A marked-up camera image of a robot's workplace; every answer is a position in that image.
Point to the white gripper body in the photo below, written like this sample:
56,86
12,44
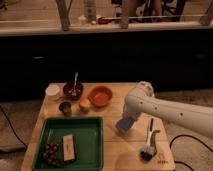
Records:
129,113

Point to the blue sponge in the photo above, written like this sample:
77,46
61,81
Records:
124,124

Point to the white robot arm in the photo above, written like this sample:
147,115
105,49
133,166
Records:
141,99

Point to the red bowl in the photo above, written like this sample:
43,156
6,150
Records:
100,96

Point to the dark brown bowl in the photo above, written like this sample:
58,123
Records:
67,90

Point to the green white dish brush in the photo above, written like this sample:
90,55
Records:
149,149

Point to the orange green toy fruit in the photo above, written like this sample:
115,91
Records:
85,105

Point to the green plastic tray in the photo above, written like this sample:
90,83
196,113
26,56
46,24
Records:
88,142

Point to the metal spoon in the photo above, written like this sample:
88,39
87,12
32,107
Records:
75,83

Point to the dark small cup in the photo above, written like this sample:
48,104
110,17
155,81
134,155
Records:
65,108

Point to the beige rectangular block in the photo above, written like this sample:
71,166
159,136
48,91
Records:
68,148

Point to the white small cup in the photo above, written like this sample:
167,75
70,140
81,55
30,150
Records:
53,91

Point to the purple grape bunch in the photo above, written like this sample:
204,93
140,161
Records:
49,154

